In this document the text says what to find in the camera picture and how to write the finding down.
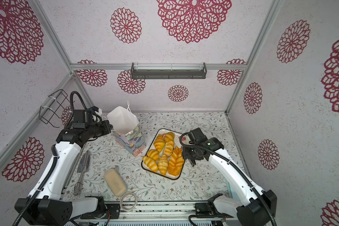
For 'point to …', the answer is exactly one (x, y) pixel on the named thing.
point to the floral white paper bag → (126, 129)
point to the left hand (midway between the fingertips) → (112, 128)
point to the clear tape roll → (134, 206)
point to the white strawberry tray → (151, 146)
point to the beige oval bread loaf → (116, 183)
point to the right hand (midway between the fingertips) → (185, 152)
